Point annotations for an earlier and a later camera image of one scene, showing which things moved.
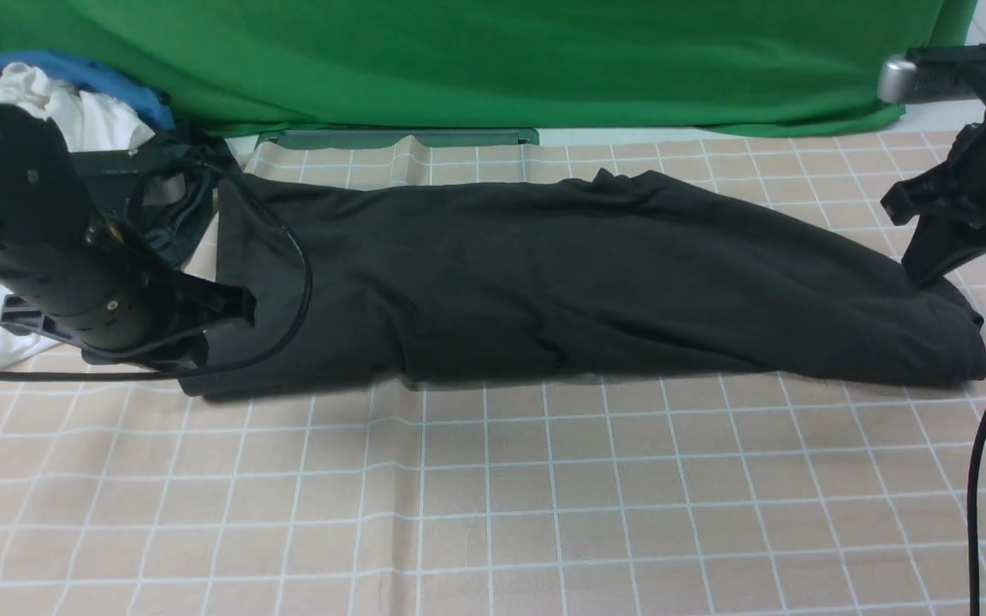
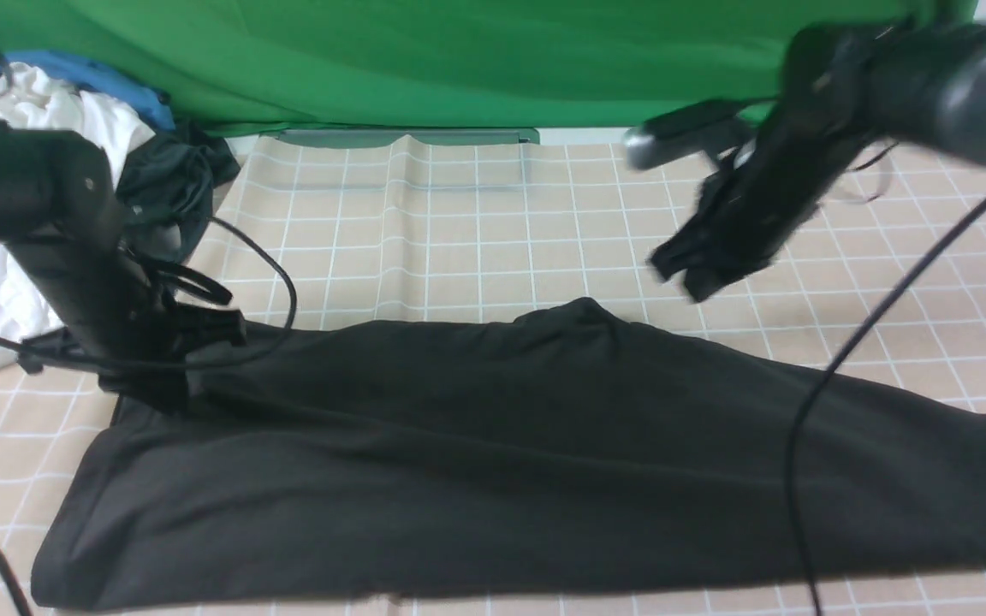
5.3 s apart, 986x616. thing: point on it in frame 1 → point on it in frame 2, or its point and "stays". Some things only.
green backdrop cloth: [791, 68] stays
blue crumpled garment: [81, 76] stays
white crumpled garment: [84, 123] stays
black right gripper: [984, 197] → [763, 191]
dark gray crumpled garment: [161, 192] stays
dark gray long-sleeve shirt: [598, 280] → [556, 454]
